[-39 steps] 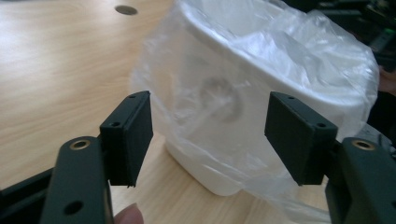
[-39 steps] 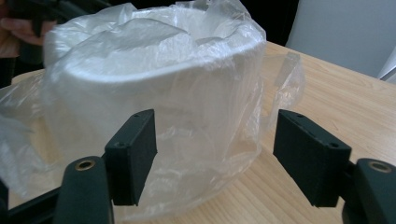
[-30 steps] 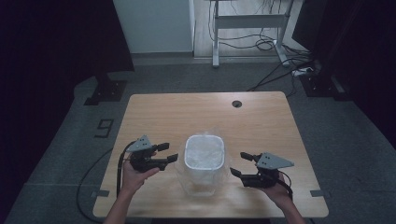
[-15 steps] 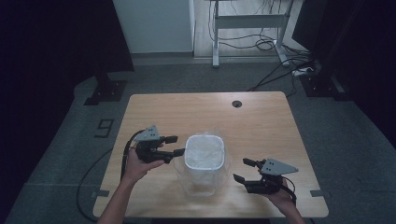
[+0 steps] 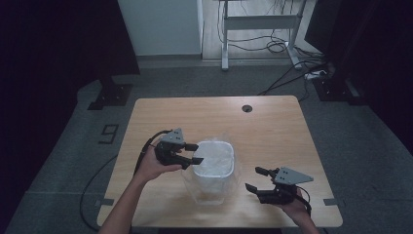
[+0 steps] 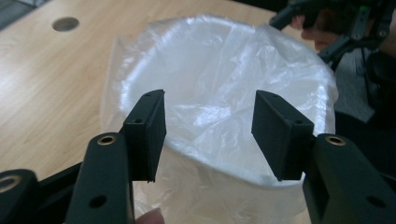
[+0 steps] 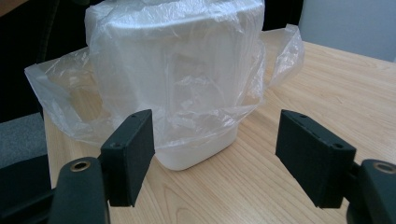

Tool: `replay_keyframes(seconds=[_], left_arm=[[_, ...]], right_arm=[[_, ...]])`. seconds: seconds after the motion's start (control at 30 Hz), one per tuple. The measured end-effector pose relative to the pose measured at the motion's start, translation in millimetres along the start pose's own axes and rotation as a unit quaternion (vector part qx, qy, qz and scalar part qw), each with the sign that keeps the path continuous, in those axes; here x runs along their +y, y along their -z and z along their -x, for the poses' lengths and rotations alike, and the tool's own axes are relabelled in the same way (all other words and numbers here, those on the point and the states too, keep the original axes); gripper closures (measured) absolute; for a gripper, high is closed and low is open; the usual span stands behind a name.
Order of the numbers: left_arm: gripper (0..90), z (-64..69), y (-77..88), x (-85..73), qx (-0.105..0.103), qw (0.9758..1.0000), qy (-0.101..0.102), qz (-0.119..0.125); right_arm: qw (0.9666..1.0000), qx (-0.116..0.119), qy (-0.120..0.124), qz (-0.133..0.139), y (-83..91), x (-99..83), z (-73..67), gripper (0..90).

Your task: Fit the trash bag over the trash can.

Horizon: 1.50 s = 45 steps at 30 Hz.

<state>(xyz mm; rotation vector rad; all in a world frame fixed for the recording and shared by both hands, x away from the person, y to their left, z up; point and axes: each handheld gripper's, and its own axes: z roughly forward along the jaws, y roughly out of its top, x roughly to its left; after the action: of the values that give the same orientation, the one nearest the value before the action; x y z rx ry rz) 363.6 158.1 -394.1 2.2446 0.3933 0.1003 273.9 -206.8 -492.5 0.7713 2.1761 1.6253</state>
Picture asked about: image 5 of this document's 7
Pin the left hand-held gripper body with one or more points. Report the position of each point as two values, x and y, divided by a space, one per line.
170 149

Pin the dark curtain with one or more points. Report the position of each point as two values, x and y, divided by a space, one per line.
58 39

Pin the person's left hand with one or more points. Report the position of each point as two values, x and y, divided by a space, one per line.
149 167

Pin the white desk frame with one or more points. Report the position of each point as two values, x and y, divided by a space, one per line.
259 22

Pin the clear plastic bag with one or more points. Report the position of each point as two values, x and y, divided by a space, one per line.
235 175

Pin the white trash bin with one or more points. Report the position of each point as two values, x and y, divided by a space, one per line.
216 159

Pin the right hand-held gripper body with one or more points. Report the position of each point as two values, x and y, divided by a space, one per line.
290 177

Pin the white power strip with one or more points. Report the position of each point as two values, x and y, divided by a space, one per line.
314 75

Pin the person's right hand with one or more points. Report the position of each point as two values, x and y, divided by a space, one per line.
297 209

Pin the dark monitor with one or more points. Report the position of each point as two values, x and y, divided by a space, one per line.
321 26

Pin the black stand base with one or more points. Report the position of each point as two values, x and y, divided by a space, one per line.
334 89
112 94

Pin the white cabinet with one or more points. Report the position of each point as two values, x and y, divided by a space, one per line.
162 26

